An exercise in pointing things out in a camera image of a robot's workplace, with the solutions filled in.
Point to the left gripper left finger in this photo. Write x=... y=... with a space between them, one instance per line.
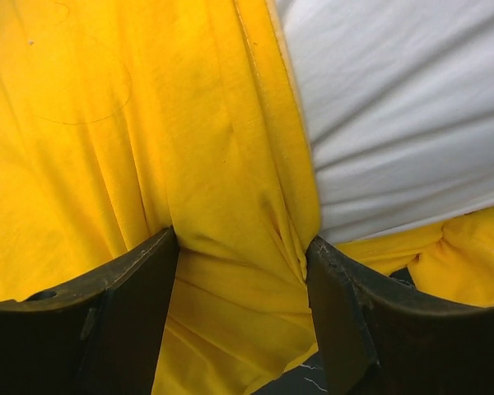
x=99 y=333

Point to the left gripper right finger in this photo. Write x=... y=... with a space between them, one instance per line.
x=379 y=335

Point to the yellow Pikachu pillowcase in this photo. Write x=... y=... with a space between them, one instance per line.
x=120 y=118

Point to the white pillow insert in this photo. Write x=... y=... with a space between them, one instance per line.
x=398 y=99

